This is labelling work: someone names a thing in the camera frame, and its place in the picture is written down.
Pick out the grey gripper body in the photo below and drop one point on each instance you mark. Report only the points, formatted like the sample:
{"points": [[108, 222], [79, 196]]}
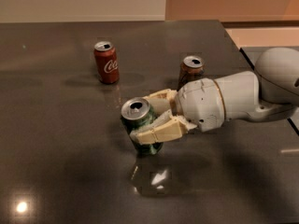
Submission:
{"points": [[199, 102]]}

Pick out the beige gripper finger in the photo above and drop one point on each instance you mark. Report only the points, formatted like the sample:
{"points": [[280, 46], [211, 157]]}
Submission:
{"points": [[162, 101], [166, 127]]}

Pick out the green soda can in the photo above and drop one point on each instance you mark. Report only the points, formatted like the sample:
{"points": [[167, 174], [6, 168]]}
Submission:
{"points": [[136, 113]]}

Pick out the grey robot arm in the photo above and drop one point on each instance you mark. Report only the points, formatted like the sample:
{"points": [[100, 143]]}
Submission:
{"points": [[269, 92]]}

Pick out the brown soda can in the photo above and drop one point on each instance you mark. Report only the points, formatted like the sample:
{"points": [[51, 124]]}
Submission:
{"points": [[191, 68]]}

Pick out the red Coca-Cola can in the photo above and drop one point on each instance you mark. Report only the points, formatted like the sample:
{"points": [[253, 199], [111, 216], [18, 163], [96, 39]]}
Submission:
{"points": [[106, 60]]}

